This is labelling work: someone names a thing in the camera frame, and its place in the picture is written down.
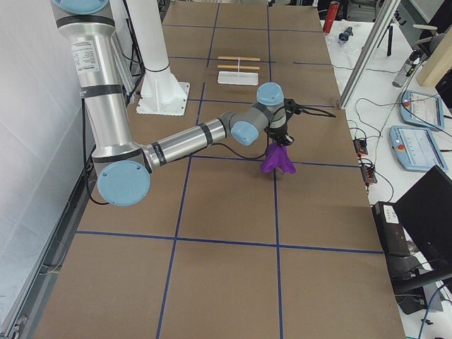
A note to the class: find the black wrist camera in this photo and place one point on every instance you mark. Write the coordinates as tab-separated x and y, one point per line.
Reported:
291	107

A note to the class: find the red bottle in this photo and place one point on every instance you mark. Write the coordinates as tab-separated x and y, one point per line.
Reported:
330	16

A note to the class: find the black monitor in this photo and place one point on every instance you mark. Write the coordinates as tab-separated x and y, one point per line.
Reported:
425	213

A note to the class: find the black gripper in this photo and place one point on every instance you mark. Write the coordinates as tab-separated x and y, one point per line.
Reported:
277	134

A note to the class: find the far blue teach pendant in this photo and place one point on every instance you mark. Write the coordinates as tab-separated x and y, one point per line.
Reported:
421	109

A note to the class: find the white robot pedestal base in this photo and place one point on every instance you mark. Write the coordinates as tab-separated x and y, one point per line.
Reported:
161	92

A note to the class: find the short wooden rack bar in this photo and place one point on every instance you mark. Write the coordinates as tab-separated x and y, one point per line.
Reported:
238	67

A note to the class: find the purple microfiber towel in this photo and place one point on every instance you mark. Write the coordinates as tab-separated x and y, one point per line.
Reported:
277	157

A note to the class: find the white rack base tray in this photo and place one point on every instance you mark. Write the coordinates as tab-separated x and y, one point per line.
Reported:
237	78

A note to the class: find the tall wooden rack bar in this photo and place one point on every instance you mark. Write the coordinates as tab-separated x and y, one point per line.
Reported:
238	58

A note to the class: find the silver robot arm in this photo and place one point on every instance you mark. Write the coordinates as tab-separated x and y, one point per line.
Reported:
123	166

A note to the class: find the near blue teach pendant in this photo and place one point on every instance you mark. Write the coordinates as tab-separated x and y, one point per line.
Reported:
416	149

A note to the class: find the grey aluminium frame post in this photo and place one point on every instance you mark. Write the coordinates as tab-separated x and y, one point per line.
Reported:
382	21

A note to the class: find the blue teach pendant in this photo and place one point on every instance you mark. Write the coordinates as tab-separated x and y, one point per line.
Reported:
416	149
421	109

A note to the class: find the black computer box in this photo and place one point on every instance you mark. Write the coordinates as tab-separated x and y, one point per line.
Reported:
391	233

